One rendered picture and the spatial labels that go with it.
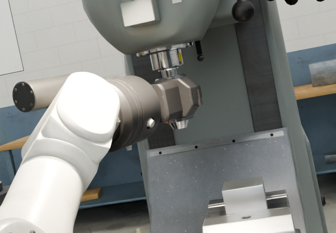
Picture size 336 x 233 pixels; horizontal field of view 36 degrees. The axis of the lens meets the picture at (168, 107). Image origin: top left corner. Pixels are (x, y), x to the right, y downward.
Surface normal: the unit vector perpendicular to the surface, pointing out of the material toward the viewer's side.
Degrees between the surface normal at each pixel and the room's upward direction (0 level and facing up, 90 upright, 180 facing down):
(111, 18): 99
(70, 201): 81
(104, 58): 90
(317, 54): 90
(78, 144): 87
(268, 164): 63
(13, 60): 90
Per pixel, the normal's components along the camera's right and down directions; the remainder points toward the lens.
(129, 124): 0.25, 0.22
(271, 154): -0.25, -0.34
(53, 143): 0.09, -0.22
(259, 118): -0.18, 0.11
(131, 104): 0.80, -0.31
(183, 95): -0.50, 0.16
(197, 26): 0.71, 0.55
